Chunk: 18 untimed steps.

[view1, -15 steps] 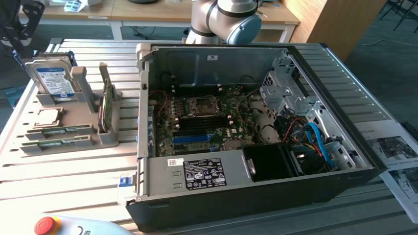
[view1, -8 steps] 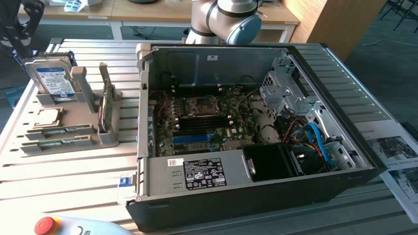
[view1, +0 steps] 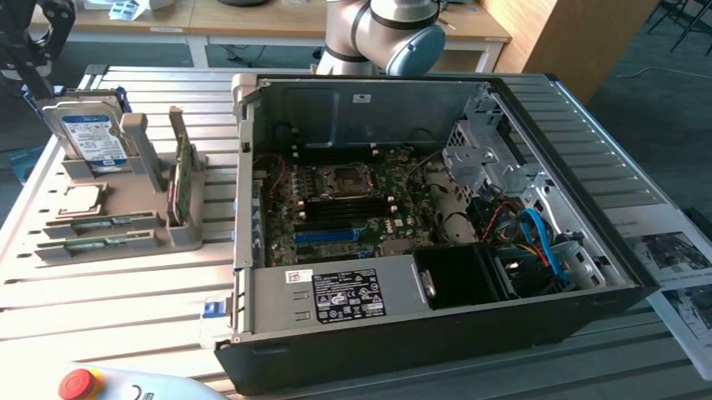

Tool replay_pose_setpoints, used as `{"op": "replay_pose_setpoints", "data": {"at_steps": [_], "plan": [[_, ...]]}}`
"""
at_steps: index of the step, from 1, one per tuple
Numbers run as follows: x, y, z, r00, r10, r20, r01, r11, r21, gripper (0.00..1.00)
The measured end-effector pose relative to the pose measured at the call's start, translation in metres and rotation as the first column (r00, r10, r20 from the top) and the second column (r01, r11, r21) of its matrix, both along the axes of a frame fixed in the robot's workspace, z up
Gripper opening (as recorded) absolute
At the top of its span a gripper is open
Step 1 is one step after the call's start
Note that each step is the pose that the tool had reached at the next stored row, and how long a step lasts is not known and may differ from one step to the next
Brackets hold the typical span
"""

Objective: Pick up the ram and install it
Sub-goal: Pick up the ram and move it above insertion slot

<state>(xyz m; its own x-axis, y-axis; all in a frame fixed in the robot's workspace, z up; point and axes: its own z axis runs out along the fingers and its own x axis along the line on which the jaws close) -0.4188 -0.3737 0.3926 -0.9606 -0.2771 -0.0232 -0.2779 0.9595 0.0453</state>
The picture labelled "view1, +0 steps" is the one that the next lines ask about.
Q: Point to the wooden cabinet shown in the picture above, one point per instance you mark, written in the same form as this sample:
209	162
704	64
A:
573	37

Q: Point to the black RAM slot bank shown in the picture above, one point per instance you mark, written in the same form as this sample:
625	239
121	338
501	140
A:
344	209

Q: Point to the blue expansion slot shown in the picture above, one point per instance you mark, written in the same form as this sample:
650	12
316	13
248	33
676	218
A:
323	237

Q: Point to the wooden desk white frame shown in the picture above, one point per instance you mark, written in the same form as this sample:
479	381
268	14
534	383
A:
250	21

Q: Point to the silver CPU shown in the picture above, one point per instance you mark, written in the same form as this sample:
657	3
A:
83	199

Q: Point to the blue disk bracket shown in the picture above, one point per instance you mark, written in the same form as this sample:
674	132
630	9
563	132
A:
95	96

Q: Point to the blue box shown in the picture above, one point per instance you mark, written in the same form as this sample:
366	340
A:
21	164

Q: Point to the CPU socket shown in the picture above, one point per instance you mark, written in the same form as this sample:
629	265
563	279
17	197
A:
343	180

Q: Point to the black fan shroud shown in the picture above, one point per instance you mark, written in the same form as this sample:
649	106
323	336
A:
461	275

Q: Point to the grey parts rack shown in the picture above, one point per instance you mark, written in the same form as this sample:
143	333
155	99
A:
149	208

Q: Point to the black open PC case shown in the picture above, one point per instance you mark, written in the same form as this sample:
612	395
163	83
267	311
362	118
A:
422	346

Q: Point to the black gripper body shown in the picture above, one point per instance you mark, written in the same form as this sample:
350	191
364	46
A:
33	25

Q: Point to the green RAM stick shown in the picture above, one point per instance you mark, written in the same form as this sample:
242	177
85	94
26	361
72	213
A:
97	243
100	222

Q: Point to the white box on desk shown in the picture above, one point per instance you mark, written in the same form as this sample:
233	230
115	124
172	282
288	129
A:
116	8

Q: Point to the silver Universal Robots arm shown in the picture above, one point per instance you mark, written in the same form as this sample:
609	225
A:
383	33

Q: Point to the red emergency stop button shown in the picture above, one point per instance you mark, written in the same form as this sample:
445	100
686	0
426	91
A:
79	383
144	385

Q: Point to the black chair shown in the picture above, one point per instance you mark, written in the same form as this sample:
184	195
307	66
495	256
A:
686	21

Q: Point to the printed paper sheet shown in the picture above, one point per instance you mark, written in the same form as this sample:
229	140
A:
673	266

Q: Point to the blue case latch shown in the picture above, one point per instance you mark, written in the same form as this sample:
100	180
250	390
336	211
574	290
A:
215	307

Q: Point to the hard disk blue label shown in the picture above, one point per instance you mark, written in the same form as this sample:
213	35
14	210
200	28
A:
91	135

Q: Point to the green graphics card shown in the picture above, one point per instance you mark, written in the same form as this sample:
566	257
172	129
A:
180	166

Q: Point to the grey power supply unit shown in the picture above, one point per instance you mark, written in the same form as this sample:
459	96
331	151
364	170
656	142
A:
334	291

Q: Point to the green motherboard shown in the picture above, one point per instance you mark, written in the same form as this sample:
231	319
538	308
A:
388	187

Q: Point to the silver disk bay cage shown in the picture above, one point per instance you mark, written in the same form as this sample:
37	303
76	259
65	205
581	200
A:
483	162

